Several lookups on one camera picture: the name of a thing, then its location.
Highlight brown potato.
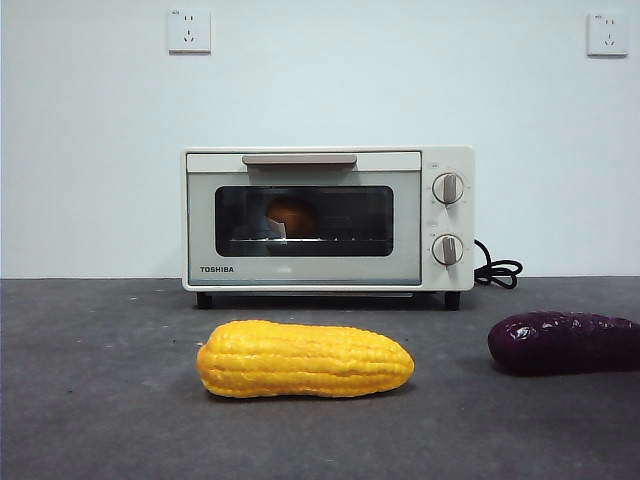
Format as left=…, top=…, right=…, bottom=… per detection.
left=264, top=196, right=318, bottom=239

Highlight glass oven door with handle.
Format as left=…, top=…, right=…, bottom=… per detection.
left=185, top=151, right=422, bottom=288

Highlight cream oven knob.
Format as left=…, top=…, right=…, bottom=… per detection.
left=431, top=233, right=466, bottom=267
left=431, top=172, right=466, bottom=206

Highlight cream Toshiba toaster oven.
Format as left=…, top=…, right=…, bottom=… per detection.
left=180, top=145, right=475, bottom=311

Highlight purple sweet potato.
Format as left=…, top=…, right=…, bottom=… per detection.
left=487, top=310, right=640, bottom=376

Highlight yellow corn cob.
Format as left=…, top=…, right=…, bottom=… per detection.
left=195, top=320, right=416, bottom=400

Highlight metal wire oven rack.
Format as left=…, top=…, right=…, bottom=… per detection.
left=225, top=235, right=390, bottom=247

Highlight black oven power cable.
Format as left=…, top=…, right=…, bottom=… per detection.
left=472, top=238, right=524, bottom=291

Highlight white wall socket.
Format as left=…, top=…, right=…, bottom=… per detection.
left=167, top=8, right=212, bottom=55
left=586, top=12, right=629, bottom=58

